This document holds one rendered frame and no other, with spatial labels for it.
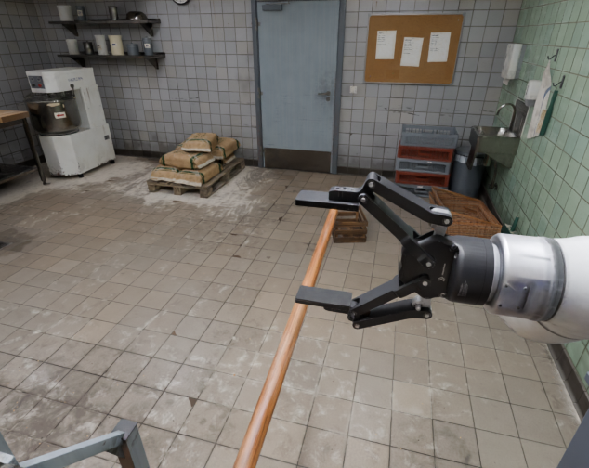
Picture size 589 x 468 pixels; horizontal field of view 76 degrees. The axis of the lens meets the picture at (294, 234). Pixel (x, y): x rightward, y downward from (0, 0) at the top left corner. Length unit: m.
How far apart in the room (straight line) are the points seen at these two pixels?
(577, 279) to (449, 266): 0.11
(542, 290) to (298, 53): 4.88
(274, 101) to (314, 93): 0.55
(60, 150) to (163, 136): 1.40
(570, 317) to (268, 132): 5.12
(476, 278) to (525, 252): 0.05
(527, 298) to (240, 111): 5.26
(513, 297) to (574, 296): 0.05
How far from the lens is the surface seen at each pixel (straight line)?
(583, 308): 0.46
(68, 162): 5.82
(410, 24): 5.02
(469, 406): 2.36
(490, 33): 5.11
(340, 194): 0.42
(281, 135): 5.38
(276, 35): 5.25
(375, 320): 0.49
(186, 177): 4.63
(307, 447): 2.05
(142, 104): 6.29
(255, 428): 0.63
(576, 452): 1.29
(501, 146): 4.08
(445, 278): 0.46
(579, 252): 0.47
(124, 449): 1.03
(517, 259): 0.44
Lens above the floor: 1.72
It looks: 28 degrees down
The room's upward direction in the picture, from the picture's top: straight up
